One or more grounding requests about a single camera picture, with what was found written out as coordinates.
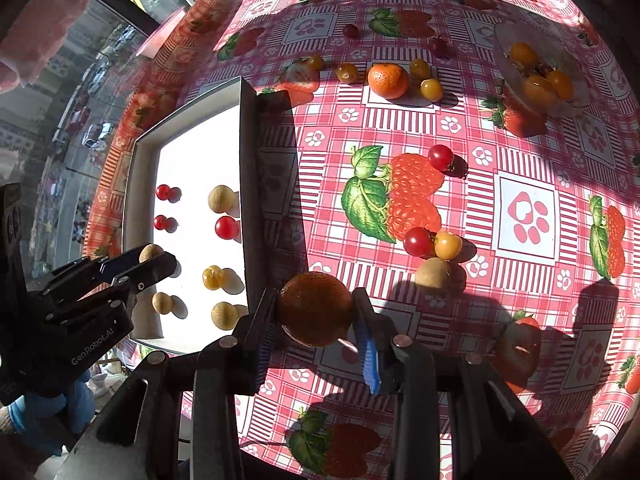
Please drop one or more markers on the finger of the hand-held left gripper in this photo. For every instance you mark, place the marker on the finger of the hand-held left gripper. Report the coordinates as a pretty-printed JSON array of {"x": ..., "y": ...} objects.
[
  {"x": 150, "y": 272},
  {"x": 107, "y": 267}
]

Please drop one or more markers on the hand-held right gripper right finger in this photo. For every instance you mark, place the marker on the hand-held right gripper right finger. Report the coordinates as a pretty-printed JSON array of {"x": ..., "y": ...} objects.
[{"x": 370, "y": 360}]

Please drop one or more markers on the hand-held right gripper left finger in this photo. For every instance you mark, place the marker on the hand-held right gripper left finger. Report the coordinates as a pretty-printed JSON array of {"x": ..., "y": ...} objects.
[{"x": 266, "y": 345}]

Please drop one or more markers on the brown longan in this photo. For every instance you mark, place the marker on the brown longan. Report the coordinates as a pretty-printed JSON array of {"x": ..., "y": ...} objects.
[
  {"x": 221, "y": 197},
  {"x": 150, "y": 252},
  {"x": 432, "y": 273},
  {"x": 224, "y": 315},
  {"x": 162, "y": 302}
]

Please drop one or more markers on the orange mandarin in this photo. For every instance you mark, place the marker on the orange mandarin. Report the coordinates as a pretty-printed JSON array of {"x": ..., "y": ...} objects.
[
  {"x": 315, "y": 307},
  {"x": 388, "y": 80}
]

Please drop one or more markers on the white box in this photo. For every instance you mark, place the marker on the white box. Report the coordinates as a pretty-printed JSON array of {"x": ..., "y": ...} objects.
[{"x": 195, "y": 160}]

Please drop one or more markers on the person's left hand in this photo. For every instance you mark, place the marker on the person's left hand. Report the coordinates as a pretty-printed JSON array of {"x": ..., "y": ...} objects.
[{"x": 55, "y": 415}]

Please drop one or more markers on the yellow cherry tomato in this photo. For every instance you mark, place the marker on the yellow cherry tomato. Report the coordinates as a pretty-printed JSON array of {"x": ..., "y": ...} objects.
[
  {"x": 213, "y": 277},
  {"x": 315, "y": 62},
  {"x": 420, "y": 68},
  {"x": 346, "y": 72},
  {"x": 431, "y": 89},
  {"x": 448, "y": 245}
]

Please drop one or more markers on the pink checked strawberry tablecloth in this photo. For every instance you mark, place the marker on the pink checked strawberry tablecloth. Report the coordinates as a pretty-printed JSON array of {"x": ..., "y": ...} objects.
[{"x": 500, "y": 210}]

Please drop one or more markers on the pink fuzzy garment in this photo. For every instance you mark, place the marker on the pink fuzzy garment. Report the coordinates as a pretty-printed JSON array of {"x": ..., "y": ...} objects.
[{"x": 50, "y": 15}]

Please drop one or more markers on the orange citrus fruit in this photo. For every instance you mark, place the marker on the orange citrus fruit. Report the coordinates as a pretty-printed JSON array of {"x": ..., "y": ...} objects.
[
  {"x": 537, "y": 89},
  {"x": 523, "y": 53},
  {"x": 559, "y": 83}
]

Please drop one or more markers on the red cherry tomato with stem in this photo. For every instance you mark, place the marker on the red cherry tomato with stem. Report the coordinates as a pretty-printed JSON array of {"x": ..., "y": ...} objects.
[{"x": 439, "y": 46}]

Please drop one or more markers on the clear glass bowl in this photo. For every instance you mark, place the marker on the clear glass bowl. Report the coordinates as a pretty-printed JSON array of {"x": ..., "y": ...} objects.
[{"x": 570, "y": 55}]

